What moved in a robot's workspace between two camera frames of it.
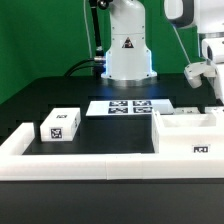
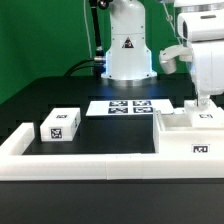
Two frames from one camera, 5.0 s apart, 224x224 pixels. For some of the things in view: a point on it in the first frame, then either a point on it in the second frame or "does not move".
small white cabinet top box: (60, 124) does not move
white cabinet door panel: (186, 110) to (211, 117)
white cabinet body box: (188, 133) does not move
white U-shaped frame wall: (17, 166) does not move
